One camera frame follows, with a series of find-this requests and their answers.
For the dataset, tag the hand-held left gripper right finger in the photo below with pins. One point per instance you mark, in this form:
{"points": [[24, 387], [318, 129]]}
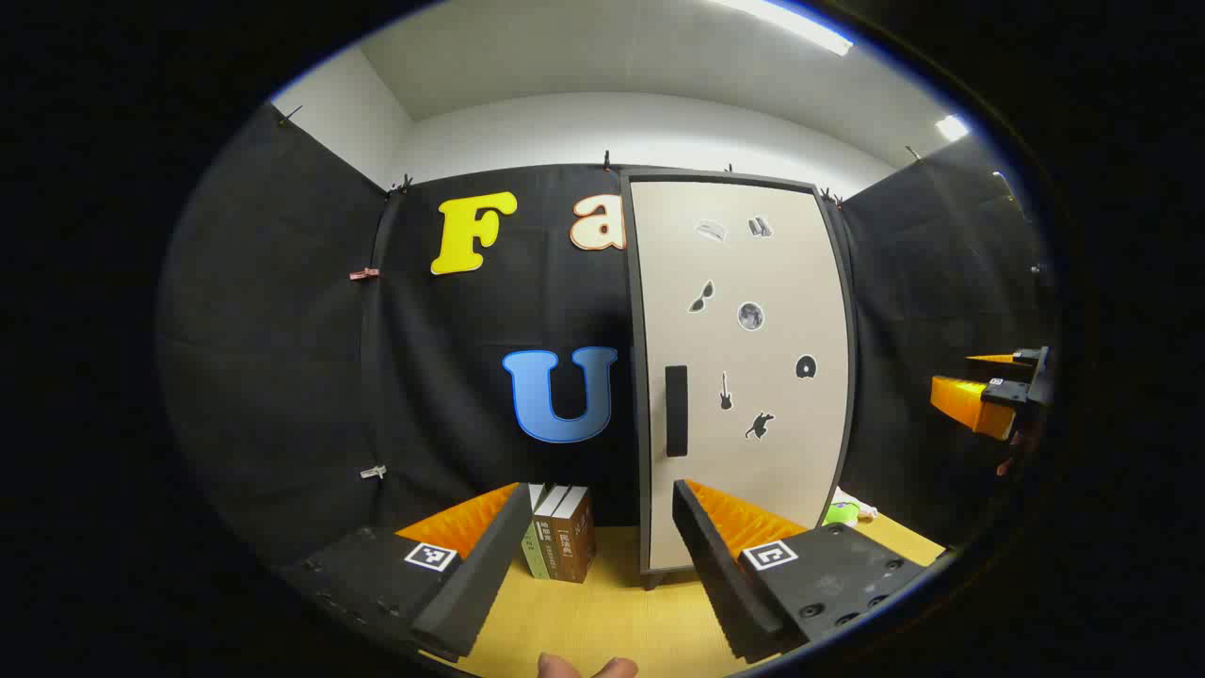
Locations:
{"points": [[715, 584]]}

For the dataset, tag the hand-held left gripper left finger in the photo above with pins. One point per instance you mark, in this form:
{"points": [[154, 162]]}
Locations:
{"points": [[471, 584]]}

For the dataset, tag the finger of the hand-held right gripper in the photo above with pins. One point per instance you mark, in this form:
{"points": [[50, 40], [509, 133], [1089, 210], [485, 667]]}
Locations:
{"points": [[1026, 358], [970, 405]]}

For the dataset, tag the beige cabinet door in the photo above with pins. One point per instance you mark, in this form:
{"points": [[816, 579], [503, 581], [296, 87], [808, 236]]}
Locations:
{"points": [[753, 471]]}

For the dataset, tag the dark grey cabinet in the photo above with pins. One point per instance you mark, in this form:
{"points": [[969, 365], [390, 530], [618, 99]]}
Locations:
{"points": [[639, 377]]}

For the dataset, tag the green book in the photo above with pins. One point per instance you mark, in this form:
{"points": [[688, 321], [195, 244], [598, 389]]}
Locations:
{"points": [[533, 556]]}

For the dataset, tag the green and white plush toy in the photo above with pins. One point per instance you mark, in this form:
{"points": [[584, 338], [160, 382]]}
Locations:
{"points": [[843, 513]]}

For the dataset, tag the white clip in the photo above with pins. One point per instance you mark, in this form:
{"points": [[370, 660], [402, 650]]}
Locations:
{"points": [[373, 472]]}

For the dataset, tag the small ceiling light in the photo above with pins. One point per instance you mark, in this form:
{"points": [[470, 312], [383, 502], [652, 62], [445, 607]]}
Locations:
{"points": [[951, 127]]}

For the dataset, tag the black backdrop cloth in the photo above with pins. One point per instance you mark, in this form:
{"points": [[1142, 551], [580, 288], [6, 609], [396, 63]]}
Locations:
{"points": [[282, 330]]}

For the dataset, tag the pink clip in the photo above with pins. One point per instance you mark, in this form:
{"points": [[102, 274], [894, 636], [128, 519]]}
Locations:
{"points": [[364, 274]]}

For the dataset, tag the long ceiling light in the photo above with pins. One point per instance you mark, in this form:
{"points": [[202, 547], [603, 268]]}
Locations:
{"points": [[800, 24]]}

